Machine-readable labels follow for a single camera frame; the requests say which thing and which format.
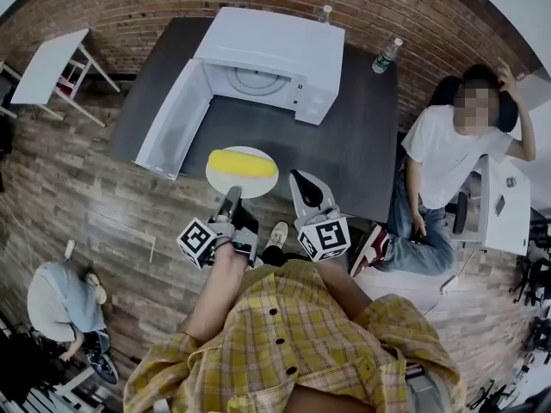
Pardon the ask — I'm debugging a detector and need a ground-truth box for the person's right forearm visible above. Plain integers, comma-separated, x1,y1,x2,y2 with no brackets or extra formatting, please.
319,259,375,323

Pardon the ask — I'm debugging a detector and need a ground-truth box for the person's left forearm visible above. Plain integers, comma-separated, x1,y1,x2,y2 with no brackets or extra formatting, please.
179,239,253,343

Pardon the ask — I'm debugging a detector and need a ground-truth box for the person's black trouser leg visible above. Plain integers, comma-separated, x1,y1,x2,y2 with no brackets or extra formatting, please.
261,243,288,269

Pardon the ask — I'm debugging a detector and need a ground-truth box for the yellow corn cob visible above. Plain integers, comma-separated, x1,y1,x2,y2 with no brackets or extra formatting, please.
207,148,277,181

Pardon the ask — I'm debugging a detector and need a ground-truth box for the person's right white shoe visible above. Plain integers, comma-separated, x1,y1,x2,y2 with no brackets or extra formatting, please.
263,220,289,251

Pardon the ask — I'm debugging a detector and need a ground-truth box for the red box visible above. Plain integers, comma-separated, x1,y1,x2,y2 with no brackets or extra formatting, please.
55,73,77,98

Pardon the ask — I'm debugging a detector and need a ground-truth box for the white desk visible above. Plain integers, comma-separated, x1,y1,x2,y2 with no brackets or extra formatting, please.
449,152,533,257

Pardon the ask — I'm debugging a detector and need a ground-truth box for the white round plate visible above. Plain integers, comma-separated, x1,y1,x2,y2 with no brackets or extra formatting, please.
205,145,280,200

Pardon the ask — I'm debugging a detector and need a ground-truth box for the white microwave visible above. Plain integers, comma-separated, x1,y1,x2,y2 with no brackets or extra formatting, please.
132,5,347,182

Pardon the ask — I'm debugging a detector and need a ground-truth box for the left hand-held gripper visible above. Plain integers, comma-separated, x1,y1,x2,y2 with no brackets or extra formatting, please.
176,185,260,271

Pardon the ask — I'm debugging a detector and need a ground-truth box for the white side table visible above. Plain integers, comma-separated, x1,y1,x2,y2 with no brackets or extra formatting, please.
0,27,122,129

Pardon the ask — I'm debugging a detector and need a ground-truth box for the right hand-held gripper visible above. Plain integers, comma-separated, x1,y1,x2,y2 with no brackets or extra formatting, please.
288,169,350,264

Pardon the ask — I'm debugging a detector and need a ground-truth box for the black tripod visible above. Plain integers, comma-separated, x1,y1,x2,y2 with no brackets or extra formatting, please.
510,256,551,309

